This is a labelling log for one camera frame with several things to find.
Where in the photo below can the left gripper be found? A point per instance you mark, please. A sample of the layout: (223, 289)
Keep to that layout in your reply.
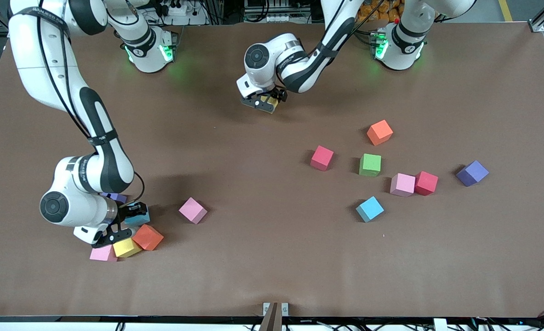
(280, 94)

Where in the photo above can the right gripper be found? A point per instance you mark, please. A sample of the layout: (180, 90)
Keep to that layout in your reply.
(126, 213)

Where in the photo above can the yellow foam cube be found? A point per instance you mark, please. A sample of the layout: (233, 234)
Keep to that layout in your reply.
(127, 248)
(274, 105)

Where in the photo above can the blue foam cube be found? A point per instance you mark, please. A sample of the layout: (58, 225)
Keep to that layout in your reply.
(370, 208)
(139, 219)

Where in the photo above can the orange foam cube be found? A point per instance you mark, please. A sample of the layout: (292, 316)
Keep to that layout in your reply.
(148, 236)
(380, 132)

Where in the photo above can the red foam cube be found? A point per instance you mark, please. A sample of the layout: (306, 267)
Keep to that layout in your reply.
(426, 182)
(322, 156)

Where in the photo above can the pink foam cube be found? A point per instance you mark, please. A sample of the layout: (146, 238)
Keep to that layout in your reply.
(192, 209)
(403, 184)
(101, 253)

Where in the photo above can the green foam cube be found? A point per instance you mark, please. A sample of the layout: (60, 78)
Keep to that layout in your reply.
(370, 163)

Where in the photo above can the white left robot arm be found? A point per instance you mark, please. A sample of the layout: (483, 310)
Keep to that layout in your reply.
(299, 69)

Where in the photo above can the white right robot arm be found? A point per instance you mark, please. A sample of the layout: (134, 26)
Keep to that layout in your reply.
(47, 69)

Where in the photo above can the purple foam cube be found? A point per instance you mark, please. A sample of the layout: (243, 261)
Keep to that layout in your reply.
(118, 198)
(473, 172)

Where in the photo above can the grey electronics box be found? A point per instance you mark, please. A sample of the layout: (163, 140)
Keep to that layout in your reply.
(272, 18)

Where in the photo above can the orange fruit bag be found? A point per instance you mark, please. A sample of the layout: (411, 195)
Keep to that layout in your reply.
(384, 14)

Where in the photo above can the paper table cover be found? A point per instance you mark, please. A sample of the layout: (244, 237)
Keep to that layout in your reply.
(272, 266)

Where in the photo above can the grey camera pole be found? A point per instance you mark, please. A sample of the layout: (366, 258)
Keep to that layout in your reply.
(272, 319)

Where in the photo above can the metal mounting bracket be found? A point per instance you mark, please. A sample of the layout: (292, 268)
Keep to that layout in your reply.
(285, 309)

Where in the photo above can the small white bracket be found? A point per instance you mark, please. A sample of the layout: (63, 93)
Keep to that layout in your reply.
(439, 324)

